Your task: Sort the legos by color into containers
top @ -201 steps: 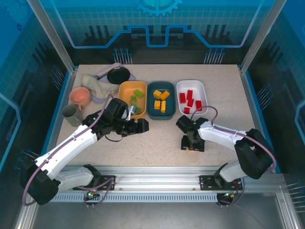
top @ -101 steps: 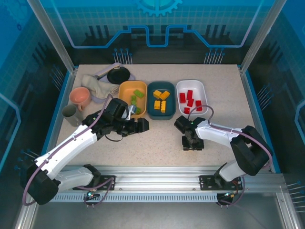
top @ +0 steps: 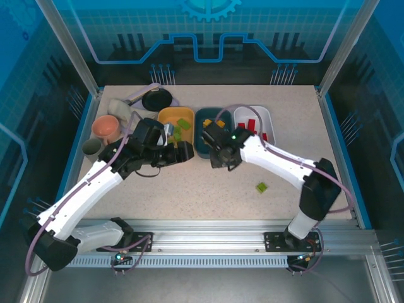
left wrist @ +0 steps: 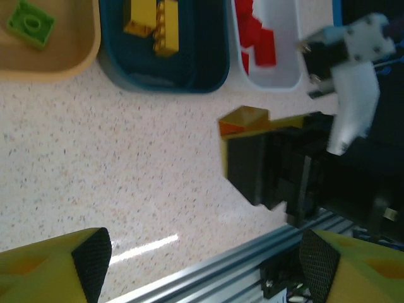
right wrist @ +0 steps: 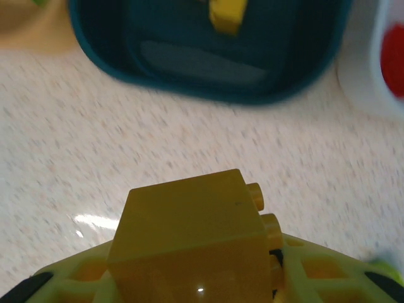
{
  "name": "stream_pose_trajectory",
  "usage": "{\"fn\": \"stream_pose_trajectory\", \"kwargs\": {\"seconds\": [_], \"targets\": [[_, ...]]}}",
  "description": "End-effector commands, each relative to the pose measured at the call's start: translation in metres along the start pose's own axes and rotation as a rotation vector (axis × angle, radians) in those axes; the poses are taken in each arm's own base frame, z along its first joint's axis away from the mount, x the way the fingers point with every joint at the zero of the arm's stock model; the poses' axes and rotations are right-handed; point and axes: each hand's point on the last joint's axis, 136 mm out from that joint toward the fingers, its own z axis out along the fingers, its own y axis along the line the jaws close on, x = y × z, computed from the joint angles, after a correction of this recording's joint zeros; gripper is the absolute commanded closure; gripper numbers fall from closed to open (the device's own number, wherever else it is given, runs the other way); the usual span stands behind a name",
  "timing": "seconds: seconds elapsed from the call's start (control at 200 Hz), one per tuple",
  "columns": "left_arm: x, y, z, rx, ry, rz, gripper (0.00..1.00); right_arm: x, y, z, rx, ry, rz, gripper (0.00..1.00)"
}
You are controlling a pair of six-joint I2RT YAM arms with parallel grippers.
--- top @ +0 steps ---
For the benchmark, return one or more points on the tan wooden utensil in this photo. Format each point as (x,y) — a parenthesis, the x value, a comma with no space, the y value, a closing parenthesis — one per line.
(139,97)

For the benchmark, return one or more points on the yellow plastic container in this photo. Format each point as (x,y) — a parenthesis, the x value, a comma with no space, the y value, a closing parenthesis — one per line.
(186,139)

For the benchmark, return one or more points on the pink ceramic mug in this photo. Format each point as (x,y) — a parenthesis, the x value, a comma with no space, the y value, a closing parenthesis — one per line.
(105,127)

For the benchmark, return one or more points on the aluminium frame post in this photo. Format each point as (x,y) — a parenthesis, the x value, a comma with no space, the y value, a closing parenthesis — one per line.
(345,44)
(67,47)

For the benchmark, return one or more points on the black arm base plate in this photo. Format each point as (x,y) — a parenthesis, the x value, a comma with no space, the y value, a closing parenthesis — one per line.
(274,241)
(142,241)

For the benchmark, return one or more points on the aluminium frame beam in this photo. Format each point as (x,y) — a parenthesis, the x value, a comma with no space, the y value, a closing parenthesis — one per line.
(208,236)

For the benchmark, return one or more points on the black round pan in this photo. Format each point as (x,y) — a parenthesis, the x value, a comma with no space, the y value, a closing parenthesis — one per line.
(156,99)

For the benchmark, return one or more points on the lilac tray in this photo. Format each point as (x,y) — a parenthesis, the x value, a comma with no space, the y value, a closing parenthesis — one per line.
(174,101)

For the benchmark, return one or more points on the dark teal plastic container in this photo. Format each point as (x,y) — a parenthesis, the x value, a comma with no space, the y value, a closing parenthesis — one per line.
(199,139)

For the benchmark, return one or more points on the grey cup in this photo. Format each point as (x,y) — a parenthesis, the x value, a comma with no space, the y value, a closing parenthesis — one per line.
(92,147)

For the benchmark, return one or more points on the long orange lego brick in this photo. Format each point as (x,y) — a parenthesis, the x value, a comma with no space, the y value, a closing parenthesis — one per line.
(207,122)

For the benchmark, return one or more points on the beige cloth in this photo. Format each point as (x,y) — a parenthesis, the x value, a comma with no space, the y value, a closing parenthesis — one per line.
(120,109)

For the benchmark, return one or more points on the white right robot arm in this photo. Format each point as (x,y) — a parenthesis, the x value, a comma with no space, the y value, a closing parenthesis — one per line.
(277,164)

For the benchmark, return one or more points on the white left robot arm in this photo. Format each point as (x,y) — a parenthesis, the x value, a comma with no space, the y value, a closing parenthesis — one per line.
(82,195)

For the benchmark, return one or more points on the white plastic container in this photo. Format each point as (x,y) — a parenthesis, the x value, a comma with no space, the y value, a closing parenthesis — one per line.
(266,121)

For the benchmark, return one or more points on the power connector with LED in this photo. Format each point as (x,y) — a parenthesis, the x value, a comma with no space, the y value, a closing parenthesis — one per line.
(121,257)
(304,259)

